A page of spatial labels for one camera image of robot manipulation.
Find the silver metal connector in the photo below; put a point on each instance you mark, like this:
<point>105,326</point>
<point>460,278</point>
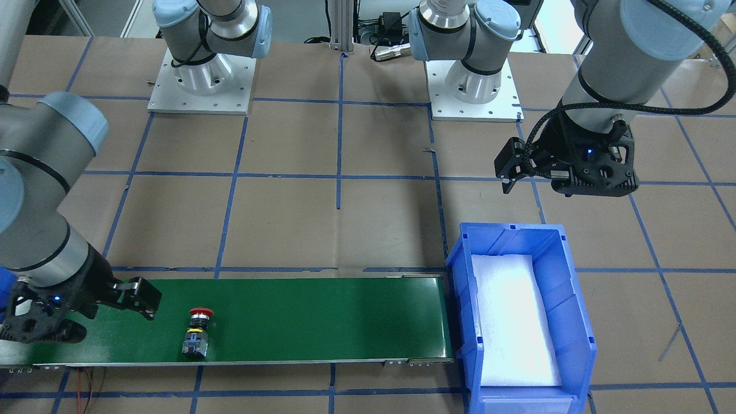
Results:
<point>391,53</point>

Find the aluminium frame post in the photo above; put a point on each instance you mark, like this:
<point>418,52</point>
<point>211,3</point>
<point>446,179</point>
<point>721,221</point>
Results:
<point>341,25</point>

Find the cardboard box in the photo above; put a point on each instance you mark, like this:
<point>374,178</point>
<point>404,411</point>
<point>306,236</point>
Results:
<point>724,32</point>

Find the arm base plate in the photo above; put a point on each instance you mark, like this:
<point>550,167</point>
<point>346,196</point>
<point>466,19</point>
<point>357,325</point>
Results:
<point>220,86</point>
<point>443,98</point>

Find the blue bin beside left arm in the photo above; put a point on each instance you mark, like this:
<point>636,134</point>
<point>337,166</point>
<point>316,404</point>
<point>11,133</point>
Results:
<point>571,332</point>

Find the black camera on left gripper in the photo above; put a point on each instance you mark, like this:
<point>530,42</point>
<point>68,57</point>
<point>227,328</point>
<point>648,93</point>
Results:
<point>511,164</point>

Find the green conveyor belt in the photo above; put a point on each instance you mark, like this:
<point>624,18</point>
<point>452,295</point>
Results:
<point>265,321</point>

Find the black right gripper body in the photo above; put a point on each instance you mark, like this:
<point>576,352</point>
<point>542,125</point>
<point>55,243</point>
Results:
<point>95,278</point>

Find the red emergency stop button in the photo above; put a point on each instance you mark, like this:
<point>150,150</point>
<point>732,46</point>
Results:
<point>195,343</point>

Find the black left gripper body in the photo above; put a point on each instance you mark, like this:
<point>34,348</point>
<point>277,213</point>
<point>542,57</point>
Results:
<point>556,138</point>

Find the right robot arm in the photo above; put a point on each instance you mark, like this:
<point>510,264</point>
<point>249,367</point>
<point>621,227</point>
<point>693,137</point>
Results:
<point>46,148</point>

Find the black power adapter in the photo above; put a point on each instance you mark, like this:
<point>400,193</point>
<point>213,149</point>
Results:
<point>390,24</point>

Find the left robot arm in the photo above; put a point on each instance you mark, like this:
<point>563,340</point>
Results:
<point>636,46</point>

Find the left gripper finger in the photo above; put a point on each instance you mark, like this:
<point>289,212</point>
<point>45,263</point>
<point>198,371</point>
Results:
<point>508,181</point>

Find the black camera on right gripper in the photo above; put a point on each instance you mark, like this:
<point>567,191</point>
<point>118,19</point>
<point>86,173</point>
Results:
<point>138,295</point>

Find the white foam pad bin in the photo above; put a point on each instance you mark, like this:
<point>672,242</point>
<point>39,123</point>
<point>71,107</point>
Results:
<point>518,348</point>

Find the blue bin beside right arm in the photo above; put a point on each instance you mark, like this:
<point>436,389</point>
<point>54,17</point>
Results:
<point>7,281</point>

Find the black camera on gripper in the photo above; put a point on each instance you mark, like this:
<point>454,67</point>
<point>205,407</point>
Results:
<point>138,295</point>
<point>511,164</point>

